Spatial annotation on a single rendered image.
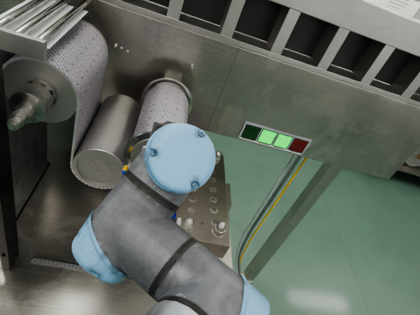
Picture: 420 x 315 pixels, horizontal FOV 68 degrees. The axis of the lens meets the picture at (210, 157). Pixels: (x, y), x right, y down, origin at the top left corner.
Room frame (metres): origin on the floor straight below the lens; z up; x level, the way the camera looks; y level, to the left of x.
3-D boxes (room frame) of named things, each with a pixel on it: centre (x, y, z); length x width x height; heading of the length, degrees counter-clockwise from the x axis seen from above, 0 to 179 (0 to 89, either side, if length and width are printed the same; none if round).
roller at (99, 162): (0.63, 0.26, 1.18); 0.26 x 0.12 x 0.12; 15
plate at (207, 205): (0.74, -0.02, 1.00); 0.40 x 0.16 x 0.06; 15
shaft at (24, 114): (0.40, 0.33, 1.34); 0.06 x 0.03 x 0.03; 15
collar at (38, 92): (0.45, 0.35, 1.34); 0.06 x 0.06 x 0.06; 15
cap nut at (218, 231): (0.60, -0.10, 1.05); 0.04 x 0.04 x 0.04
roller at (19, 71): (0.60, 0.39, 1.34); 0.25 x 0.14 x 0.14; 15
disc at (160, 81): (0.79, 0.18, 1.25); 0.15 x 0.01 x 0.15; 105
